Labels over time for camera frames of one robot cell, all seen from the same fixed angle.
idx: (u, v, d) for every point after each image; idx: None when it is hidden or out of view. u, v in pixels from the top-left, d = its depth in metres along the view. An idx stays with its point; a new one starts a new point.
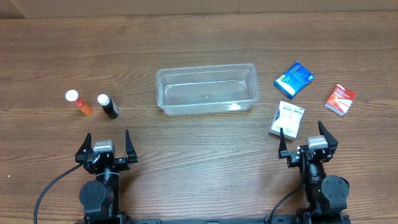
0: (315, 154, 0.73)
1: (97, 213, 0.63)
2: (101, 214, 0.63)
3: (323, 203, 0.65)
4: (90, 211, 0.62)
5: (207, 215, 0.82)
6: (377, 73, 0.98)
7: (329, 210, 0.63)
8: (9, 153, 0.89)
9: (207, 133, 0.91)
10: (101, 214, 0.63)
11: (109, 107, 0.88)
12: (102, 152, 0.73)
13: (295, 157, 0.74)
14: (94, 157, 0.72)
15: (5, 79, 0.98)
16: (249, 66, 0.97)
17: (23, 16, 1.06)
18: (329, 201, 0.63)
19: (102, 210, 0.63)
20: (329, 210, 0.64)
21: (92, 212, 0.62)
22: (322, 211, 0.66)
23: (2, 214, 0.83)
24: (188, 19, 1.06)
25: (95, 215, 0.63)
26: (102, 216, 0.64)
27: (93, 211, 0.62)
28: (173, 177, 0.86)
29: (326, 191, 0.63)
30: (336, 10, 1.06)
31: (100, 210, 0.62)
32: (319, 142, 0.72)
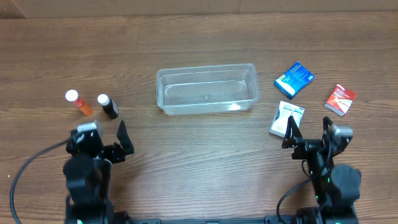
0: (341, 142, 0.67)
1: (83, 186, 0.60)
2: (86, 190, 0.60)
3: (333, 193, 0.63)
4: (74, 183, 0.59)
5: (207, 215, 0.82)
6: (377, 73, 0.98)
7: (341, 200, 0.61)
8: (9, 153, 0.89)
9: (207, 133, 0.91)
10: (86, 188, 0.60)
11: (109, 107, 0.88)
12: (86, 132, 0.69)
13: (310, 145, 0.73)
14: (77, 135, 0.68)
15: (5, 79, 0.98)
16: (249, 66, 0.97)
17: (23, 16, 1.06)
18: (341, 190, 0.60)
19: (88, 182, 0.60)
20: (340, 201, 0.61)
21: (78, 183, 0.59)
22: (332, 203, 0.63)
23: (2, 214, 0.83)
24: (188, 19, 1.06)
25: (79, 189, 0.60)
26: (87, 192, 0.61)
27: (78, 182, 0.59)
28: (173, 177, 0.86)
29: (336, 180, 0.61)
30: (336, 10, 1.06)
31: (84, 180, 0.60)
32: (345, 130, 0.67)
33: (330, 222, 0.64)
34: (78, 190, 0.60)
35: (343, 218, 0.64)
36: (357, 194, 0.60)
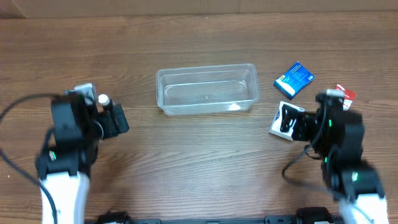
0: (334, 100, 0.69)
1: (66, 110, 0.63)
2: (68, 111, 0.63)
3: (337, 135, 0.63)
4: (60, 106, 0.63)
5: (208, 216, 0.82)
6: (376, 73, 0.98)
7: (347, 137, 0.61)
8: (8, 153, 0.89)
9: (207, 133, 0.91)
10: (69, 109, 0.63)
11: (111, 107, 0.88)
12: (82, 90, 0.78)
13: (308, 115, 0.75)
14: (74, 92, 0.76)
15: (5, 79, 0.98)
16: (250, 66, 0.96)
17: (23, 16, 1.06)
18: (346, 125, 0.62)
19: (73, 109, 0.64)
20: (347, 139, 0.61)
21: (62, 105, 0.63)
22: (340, 148, 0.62)
23: (2, 214, 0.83)
24: (188, 19, 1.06)
25: (63, 114, 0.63)
26: (69, 116, 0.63)
27: (62, 106, 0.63)
28: (174, 177, 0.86)
29: (340, 119, 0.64)
30: (336, 10, 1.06)
31: (69, 103, 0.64)
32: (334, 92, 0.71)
33: (346, 173, 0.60)
34: (61, 115, 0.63)
35: (357, 166, 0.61)
36: (362, 126, 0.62)
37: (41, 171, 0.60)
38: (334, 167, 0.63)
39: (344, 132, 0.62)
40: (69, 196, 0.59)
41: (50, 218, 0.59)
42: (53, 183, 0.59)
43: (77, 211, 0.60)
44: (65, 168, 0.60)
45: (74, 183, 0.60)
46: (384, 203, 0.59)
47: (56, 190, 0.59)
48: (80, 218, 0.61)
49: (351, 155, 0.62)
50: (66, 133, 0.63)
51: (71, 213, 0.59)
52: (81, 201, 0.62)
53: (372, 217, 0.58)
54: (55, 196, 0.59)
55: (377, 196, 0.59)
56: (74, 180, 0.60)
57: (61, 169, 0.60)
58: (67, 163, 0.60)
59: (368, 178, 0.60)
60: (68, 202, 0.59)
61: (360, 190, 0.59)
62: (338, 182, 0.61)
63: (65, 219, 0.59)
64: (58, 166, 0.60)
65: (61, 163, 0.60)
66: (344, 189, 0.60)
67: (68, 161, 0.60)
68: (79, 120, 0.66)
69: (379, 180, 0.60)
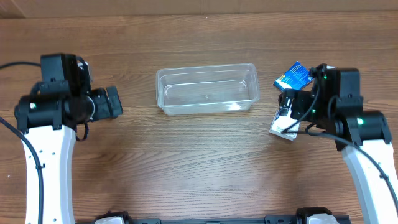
0: None
1: (56, 62, 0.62)
2: (57, 62, 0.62)
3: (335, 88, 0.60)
4: (48, 59, 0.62)
5: (207, 215, 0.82)
6: (377, 73, 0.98)
7: (344, 81, 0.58)
8: (9, 153, 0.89)
9: (207, 133, 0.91)
10: (58, 60, 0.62)
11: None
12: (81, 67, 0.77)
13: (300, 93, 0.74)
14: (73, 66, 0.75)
15: (5, 79, 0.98)
16: (250, 66, 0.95)
17: (23, 16, 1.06)
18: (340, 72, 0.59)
19: (63, 63, 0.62)
20: (344, 85, 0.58)
21: (52, 58, 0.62)
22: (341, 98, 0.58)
23: (3, 214, 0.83)
24: (188, 19, 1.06)
25: (51, 66, 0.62)
26: (57, 66, 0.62)
27: (51, 60, 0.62)
28: (174, 177, 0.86)
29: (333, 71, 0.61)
30: (336, 10, 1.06)
31: (61, 56, 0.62)
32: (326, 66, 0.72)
33: (352, 119, 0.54)
34: (50, 68, 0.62)
35: (364, 114, 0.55)
36: (356, 71, 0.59)
37: (22, 121, 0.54)
38: (337, 116, 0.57)
39: (338, 78, 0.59)
40: (55, 146, 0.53)
41: (34, 172, 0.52)
42: (34, 134, 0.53)
43: (63, 163, 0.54)
44: (48, 117, 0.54)
45: (58, 134, 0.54)
46: (390, 147, 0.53)
47: (41, 140, 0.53)
48: (68, 173, 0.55)
49: (352, 104, 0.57)
50: (52, 84, 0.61)
51: (57, 164, 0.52)
52: (68, 153, 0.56)
53: (379, 159, 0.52)
54: (40, 147, 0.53)
55: (383, 141, 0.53)
56: (58, 132, 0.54)
57: (44, 119, 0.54)
58: (49, 112, 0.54)
59: (373, 122, 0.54)
60: (53, 151, 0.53)
61: (365, 135, 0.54)
62: (342, 129, 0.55)
63: (51, 173, 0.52)
64: (41, 116, 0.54)
65: (43, 112, 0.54)
66: (349, 135, 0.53)
67: (50, 110, 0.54)
68: (68, 76, 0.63)
69: (386, 124, 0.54)
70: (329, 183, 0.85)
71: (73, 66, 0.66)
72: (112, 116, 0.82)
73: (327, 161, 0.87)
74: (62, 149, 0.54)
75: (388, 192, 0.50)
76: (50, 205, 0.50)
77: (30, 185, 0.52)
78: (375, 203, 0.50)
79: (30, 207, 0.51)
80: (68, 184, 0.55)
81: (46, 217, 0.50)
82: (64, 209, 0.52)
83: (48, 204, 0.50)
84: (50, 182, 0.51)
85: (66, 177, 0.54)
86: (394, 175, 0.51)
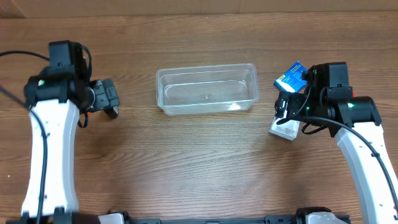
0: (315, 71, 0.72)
1: (63, 48, 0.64)
2: (64, 49, 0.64)
3: (325, 81, 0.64)
4: (57, 45, 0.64)
5: (207, 215, 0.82)
6: (377, 73, 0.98)
7: (332, 73, 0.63)
8: (9, 153, 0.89)
9: (207, 133, 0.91)
10: (66, 46, 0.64)
11: (109, 111, 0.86)
12: None
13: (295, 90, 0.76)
14: None
15: (5, 79, 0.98)
16: (249, 66, 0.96)
17: (23, 16, 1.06)
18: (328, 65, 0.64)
19: (69, 50, 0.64)
20: (332, 76, 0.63)
21: (61, 45, 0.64)
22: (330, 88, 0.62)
23: (2, 214, 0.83)
24: (188, 19, 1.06)
25: (60, 52, 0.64)
26: (65, 53, 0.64)
27: (60, 46, 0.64)
28: (174, 177, 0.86)
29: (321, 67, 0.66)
30: (336, 10, 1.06)
31: (68, 43, 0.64)
32: None
33: (342, 104, 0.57)
34: (58, 54, 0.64)
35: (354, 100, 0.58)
36: (344, 64, 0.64)
37: (31, 97, 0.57)
38: (329, 103, 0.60)
39: (328, 70, 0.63)
40: (60, 119, 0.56)
41: (39, 141, 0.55)
42: (42, 108, 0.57)
43: (67, 135, 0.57)
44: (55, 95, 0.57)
45: (63, 107, 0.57)
46: (381, 129, 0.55)
47: (47, 113, 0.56)
48: (70, 146, 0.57)
49: (342, 93, 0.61)
50: (59, 68, 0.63)
51: (60, 135, 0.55)
52: (71, 128, 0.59)
53: (370, 139, 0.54)
54: (46, 119, 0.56)
55: (373, 123, 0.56)
56: (63, 106, 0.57)
57: (51, 96, 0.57)
58: (56, 90, 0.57)
59: (363, 106, 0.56)
60: (58, 124, 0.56)
61: (356, 118, 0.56)
62: (335, 113, 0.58)
63: (55, 142, 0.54)
64: (48, 94, 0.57)
65: (50, 90, 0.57)
66: (341, 117, 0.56)
67: (56, 87, 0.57)
68: (74, 63, 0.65)
69: (375, 107, 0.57)
70: (329, 183, 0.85)
71: (79, 55, 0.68)
72: (109, 105, 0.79)
73: (327, 161, 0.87)
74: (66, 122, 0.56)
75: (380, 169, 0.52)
76: (53, 170, 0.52)
77: (34, 152, 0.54)
78: (369, 180, 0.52)
79: (34, 171, 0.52)
80: (69, 157, 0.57)
81: (49, 180, 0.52)
82: (64, 176, 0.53)
83: (51, 168, 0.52)
84: (54, 149, 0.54)
85: (68, 150, 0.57)
86: (384, 152, 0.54)
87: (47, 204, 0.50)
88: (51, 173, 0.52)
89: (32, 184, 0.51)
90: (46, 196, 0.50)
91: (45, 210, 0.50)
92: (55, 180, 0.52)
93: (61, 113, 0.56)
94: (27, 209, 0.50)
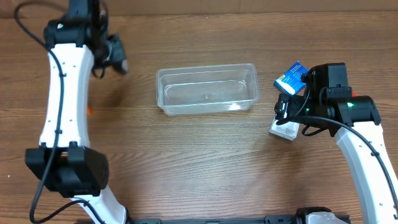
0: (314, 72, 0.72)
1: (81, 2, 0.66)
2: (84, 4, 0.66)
3: (324, 81, 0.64)
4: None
5: (207, 215, 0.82)
6: (377, 73, 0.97)
7: (331, 72, 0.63)
8: (9, 153, 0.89)
9: (206, 133, 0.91)
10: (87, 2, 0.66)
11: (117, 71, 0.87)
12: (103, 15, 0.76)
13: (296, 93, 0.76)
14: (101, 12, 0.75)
15: (5, 79, 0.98)
16: (249, 66, 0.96)
17: (23, 16, 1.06)
18: (327, 65, 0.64)
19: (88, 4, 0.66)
20: (331, 76, 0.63)
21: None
22: (329, 86, 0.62)
23: (2, 214, 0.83)
24: (188, 19, 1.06)
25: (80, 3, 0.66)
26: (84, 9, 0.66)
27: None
28: (173, 177, 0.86)
29: (320, 67, 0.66)
30: (336, 10, 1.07)
31: None
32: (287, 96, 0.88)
33: (342, 104, 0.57)
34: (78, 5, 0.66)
35: (355, 100, 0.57)
36: (342, 65, 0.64)
37: (50, 40, 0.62)
38: (329, 102, 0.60)
39: (326, 71, 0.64)
40: (76, 60, 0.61)
41: (56, 79, 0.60)
42: (59, 50, 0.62)
43: (82, 76, 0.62)
44: (71, 37, 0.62)
45: (78, 50, 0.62)
46: (380, 127, 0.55)
47: (63, 55, 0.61)
48: (84, 84, 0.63)
49: (343, 94, 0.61)
50: (77, 17, 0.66)
51: (76, 76, 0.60)
52: (87, 68, 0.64)
53: (370, 139, 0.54)
54: (63, 59, 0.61)
55: (372, 122, 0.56)
56: (79, 49, 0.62)
57: (68, 43, 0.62)
58: (73, 32, 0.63)
59: (364, 106, 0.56)
60: (74, 63, 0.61)
61: (356, 118, 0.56)
62: (334, 112, 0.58)
63: (71, 82, 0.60)
64: (66, 37, 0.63)
65: (68, 32, 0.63)
66: (341, 117, 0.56)
67: (74, 30, 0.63)
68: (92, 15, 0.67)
69: (375, 107, 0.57)
70: (329, 183, 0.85)
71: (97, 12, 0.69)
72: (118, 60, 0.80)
73: (327, 161, 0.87)
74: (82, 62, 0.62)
75: (380, 168, 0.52)
76: (68, 110, 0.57)
77: (54, 91, 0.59)
78: (368, 177, 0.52)
79: (51, 109, 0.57)
80: (84, 95, 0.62)
81: (64, 117, 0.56)
82: (79, 114, 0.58)
83: (66, 106, 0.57)
84: (69, 88, 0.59)
85: (83, 93, 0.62)
86: (384, 152, 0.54)
87: (62, 137, 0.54)
88: (66, 112, 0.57)
89: (49, 119, 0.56)
90: (62, 130, 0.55)
91: (61, 143, 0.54)
92: (69, 117, 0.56)
93: (77, 55, 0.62)
94: (45, 142, 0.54)
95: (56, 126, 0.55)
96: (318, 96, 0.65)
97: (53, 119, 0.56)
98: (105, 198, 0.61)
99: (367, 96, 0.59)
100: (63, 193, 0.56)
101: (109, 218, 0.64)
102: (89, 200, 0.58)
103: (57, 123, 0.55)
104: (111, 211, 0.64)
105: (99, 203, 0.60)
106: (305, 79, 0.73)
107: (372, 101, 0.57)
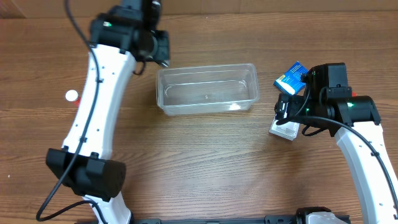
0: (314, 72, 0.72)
1: None
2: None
3: (324, 82, 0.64)
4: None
5: (207, 216, 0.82)
6: (377, 73, 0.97)
7: (331, 73, 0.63)
8: (9, 153, 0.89)
9: (207, 133, 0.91)
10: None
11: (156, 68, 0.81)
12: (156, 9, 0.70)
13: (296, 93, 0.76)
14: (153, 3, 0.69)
15: (5, 79, 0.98)
16: (249, 66, 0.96)
17: (23, 16, 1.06)
18: (327, 65, 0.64)
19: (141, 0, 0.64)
20: (331, 76, 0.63)
21: None
22: (329, 87, 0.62)
23: (2, 214, 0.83)
24: (188, 19, 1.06)
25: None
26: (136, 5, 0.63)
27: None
28: (174, 177, 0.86)
29: (319, 67, 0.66)
30: (336, 10, 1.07)
31: None
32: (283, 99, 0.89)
33: (342, 104, 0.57)
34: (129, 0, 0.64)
35: (354, 100, 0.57)
36: (342, 65, 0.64)
37: (94, 35, 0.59)
38: (328, 102, 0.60)
39: (326, 71, 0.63)
40: (115, 67, 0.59)
41: (92, 83, 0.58)
42: (102, 50, 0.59)
43: (118, 84, 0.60)
44: (117, 37, 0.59)
45: (122, 56, 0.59)
46: (380, 127, 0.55)
47: (104, 58, 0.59)
48: (119, 91, 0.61)
49: (342, 93, 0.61)
50: (127, 12, 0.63)
51: (112, 84, 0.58)
52: (124, 76, 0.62)
53: (370, 139, 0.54)
54: (103, 63, 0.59)
55: (372, 122, 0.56)
56: (122, 55, 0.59)
57: (112, 45, 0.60)
58: (122, 32, 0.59)
59: (364, 106, 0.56)
60: (113, 71, 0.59)
61: (356, 118, 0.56)
62: (334, 112, 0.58)
63: (106, 89, 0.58)
64: (111, 36, 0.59)
65: (115, 30, 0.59)
66: (341, 117, 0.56)
67: (122, 30, 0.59)
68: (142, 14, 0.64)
69: (375, 107, 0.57)
70: (329, 183, 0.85)
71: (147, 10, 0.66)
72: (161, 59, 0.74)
73: (327, 161, 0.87)
74: (120, 71, 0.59)
75: (380, 168, 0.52)
76: (96, 119, 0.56)
77: (87, 94, 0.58)
78: (368, 178, 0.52)
79: (80, 112, 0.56)
80: (116, 105, 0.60)
81: (92, 126, 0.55)
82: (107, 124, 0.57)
83: (97, 115, 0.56)
84: (104, 96, 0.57)
85: (115, 101, 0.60)
86: (384, 152, 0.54)
87: (85, 146, 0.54)
88: (95, 120, 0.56)
89: (77, 122, 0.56)
90: (86, 138, 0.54)
91: (83, 152, 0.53)
92: (97, 127, 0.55)
93: (117, 63, 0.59)
94: (68, 145, 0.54)
95: (83, 133, 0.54)
96: (318, 96, 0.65)
97: (81, 124, 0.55)
98: (114, 203, 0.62)
99: (367, 96, 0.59)
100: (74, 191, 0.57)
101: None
102: (99, 201, 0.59)
103: (83, 130, 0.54)
104: (118, 216, 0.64)
105: (107, 206, 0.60)
106: (305, 79, 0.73)
107: (372, 101, 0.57)
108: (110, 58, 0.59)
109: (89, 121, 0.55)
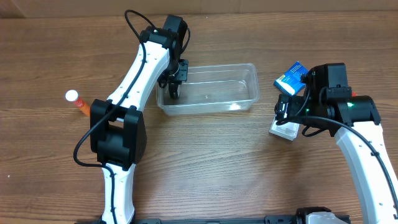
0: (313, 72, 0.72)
1: (176, 21, 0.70)
2: (179, 24, 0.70)
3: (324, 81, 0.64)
4: (174, 15, 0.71)
5: (207, 215, 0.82)
6: (377, 73, 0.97)
7: (331, 73, 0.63)
8: (9, 152, 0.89)
9: (206, 133, 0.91)
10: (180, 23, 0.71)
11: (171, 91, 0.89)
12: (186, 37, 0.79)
13: None
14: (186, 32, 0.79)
15: (5, 79, 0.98)
16: (250, 66, 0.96)
17: (23, 16, 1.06)
18: (327, 65, 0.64)
19: (181, 23, 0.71)
20: (331, 75, 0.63)
21: (176, 17, 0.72)
22: (331, 86, 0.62)
23: (2, 214, 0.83)
24: (188, 19, 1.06)
25: (173, 22, 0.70)
26: (176, 27, 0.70)
27: (175, 17, 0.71)
28: (174, 177, 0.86)
29: (320, 67, 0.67)
30: (335, 10, 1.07)
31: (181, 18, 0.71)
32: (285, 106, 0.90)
33: (342, 104, 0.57)
34: (171, 23, 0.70)
35: (356, 99, 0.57)
36: (342, 65, 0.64)
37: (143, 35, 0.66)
38: (328, 102, 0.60)
39: (326, 71, 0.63)
40: (158, 53, 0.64)
41: (138, 63, 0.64)
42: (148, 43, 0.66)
43: (158, 68, 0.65)
44: (160, 40, 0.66)
45: (163, 50, 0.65)
46: (380, 127, 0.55)
47: (151, 46, 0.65)
48: (155, 77, 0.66)
49: (342, 94, 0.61)
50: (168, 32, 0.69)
51: (155, 65, 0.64)
52: (161, 66, 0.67)
53: (370, 138, 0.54)
54: (149, 50, 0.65)
55: (372, 122, 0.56)
56: (162, 50, 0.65)
57: (157, 42, 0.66)
58: (163, 38, 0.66)
59: (363, 106, 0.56)
60: (155, 56, 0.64)
61: (356, 117, 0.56)
62: (334, 112, 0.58)
63: (148, 69, 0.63)
64: (155, 38, 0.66)
65: (159, 35, 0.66)
66: (341, 117, 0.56)
67: (164, 37, 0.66)
68: (179, 34, 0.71)
69: (375, 107, 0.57)
70: (329, 183, 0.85)
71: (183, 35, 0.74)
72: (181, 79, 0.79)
73: (327, 161, 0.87)
74: (162, 57, 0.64)
75: (380, 168, 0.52)
76: (139, 84, 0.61)
77: (132, 69, 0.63)
78: (368, 177, 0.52)
79: (126, 78, 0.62)
80: (151, 85, 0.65)
81: (134, 89, 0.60)
82: (145, 93, 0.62)
83: (139, 83, 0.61)
84: (145, 73, 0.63)
85: (153, 81, 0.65)
86: (384, 152, 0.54)
87: (127, 102, 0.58)
88: (137, 84, 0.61)
89: (122, 85, 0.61)
90: (128, 96, 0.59)
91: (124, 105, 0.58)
92: (138, 89, 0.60)
93: (160, 49, 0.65)
94: (112, 99, 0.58)
95: (126, 91, 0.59)
96: (318, 96, 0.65)
97: (125, 87, 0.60)
98: (128, 181, 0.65)
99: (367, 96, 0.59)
100: (99, 156, 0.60)
101: (120, 206, 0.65)
102: (117, 173, 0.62)
103: (127, 88, 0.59)
104: (126, 199, 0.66)
105: (122, 182, 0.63)
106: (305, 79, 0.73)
107: (372, 100, 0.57)
108: (153, 49, 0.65)
109: (132, 83, 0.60)
